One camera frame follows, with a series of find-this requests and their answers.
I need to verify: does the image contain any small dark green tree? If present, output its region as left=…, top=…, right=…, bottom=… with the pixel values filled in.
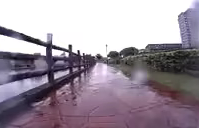
left=106, top=50, right=120, bottom=60
left=95, top=53, right=103, bottom=61

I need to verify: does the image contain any street lamp pole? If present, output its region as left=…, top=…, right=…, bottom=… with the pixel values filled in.
left=104, top=43, right=109, bottom=64

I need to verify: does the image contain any large dark green tree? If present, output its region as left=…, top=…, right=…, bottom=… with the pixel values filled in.
left=119, top=46, right=140, bottom=58

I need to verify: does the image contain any wet red paved path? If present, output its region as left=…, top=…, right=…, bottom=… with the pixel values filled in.
left=0, top=62, right=199, bottom=128

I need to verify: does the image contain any long low building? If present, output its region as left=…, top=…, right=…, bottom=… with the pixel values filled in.
left=144, top=42, right=183, bottom=52

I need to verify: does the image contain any green hedge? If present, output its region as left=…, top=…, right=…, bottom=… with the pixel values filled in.
left=120, top=49, right=199, bottom=74

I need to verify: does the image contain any green grass strip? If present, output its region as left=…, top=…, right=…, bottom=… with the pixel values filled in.
left=115, top=63, right=199, bottom=104

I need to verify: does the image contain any grey river water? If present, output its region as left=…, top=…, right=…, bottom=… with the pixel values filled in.
left=0, top=68, right=71, bottom=107

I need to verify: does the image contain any tall grey apartment building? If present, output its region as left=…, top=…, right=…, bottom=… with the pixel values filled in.
left=177, top=6, right=199, bottom=50

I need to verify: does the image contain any dark wooden rail fence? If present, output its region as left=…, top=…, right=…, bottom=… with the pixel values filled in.
left=0, top=20, right=97, bottom=128

